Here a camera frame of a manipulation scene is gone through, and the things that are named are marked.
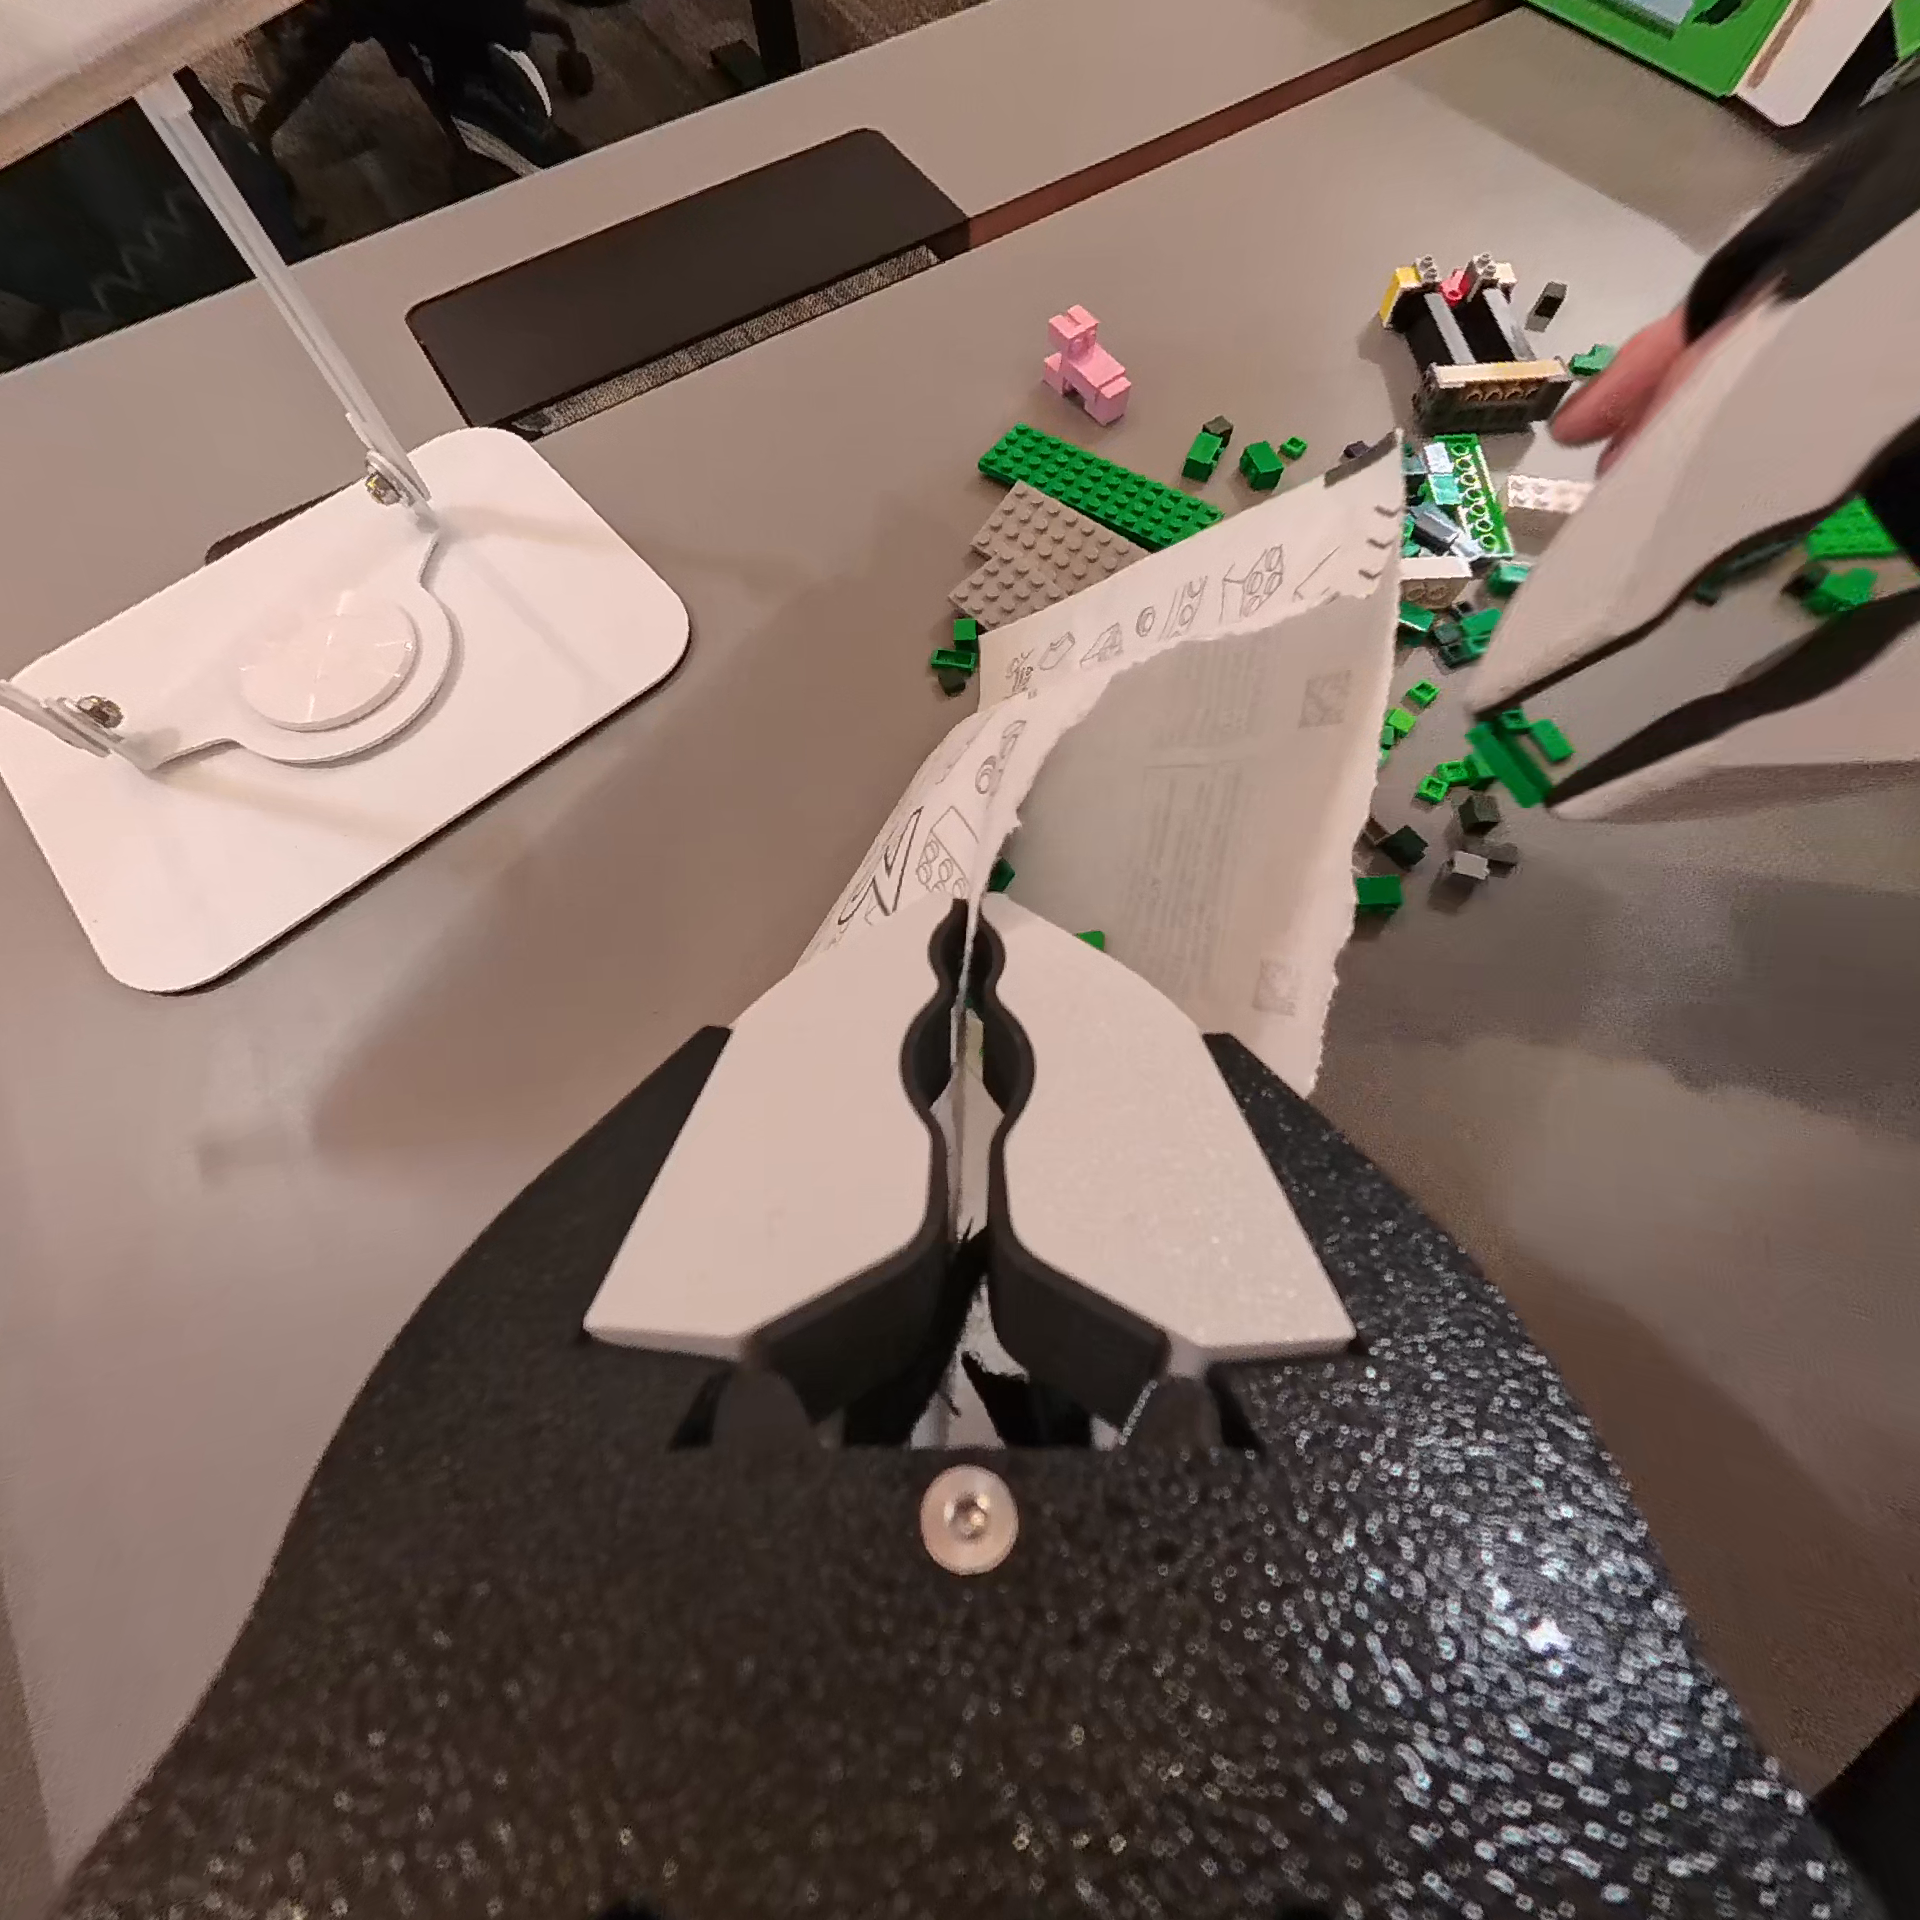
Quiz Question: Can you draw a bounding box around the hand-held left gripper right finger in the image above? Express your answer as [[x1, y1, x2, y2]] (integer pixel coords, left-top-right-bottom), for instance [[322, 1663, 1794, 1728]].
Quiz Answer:
[[972, 918, 1361, 1456]]

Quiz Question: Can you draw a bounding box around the large green toy baseplate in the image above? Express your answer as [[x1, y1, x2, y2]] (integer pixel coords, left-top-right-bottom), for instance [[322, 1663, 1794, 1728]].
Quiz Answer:
[[977, 424, 1223, 542]]

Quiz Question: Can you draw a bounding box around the grey desk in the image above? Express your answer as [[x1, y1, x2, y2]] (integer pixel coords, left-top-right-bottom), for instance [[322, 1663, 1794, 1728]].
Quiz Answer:
[[0, 0, 1920, 1920]]

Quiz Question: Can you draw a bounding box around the dark cloth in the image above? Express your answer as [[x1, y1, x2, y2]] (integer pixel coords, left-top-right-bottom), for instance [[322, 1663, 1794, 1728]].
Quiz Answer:
[[1799, 1696, 1920, 1877]]

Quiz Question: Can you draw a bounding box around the narrow green toy plate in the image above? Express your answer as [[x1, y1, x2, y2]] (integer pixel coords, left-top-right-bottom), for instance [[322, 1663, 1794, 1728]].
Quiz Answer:
[[1464, 708, 1576, 813]]

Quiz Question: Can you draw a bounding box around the grey toy baseplate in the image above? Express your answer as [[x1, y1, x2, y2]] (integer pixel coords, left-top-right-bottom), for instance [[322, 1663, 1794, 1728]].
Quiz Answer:
[[947, 556, 1111, 632], [974, 483, 1149, 596]]

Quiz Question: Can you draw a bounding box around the person's right hand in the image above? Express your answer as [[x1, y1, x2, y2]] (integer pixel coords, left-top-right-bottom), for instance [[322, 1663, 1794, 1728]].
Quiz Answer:
[[1551, 315, 1713, 453]]

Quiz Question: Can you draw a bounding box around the white desk lamp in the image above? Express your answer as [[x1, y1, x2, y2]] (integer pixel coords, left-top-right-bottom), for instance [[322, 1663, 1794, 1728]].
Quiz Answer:
[[0, 0, 691, 996]]

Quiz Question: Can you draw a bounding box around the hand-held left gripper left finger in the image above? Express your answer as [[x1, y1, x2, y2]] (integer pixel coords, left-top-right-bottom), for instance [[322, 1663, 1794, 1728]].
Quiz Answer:
[[581, 901, 974, 1425]]

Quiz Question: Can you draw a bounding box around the black toy brick assembly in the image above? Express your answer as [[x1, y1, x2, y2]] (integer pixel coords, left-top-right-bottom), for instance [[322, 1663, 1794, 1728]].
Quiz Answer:
[[1376, 256, 1576, 430]]

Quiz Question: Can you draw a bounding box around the green toy box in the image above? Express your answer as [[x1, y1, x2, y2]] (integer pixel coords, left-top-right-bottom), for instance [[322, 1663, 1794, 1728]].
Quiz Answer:
[[1528, 0, 1920, 130]]

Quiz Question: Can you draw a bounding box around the black desk cable cover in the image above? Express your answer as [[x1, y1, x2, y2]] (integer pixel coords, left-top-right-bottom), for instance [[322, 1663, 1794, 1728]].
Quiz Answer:
[[404, 129, 968, 437]]

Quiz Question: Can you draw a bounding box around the pile of green toy bricks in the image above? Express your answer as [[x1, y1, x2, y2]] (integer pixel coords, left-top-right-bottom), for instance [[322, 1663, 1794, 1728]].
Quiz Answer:
[[926, 413, 1883, 922]]

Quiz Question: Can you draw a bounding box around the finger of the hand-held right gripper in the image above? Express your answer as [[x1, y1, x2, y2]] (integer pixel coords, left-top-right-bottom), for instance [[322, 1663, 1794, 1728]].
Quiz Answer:
[[1551, 578, 1920, 823], [1462, 241, 1920, 725]]

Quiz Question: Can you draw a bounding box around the pink toy brick pig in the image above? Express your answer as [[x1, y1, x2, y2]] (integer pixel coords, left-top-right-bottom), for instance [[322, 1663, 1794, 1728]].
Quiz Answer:
[[1042, 304, 1136, 426]]

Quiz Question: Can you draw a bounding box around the white printed paper bag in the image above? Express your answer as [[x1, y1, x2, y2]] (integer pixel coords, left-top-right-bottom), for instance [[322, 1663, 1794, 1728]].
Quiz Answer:
[[794, 434, 1403, 1450]]

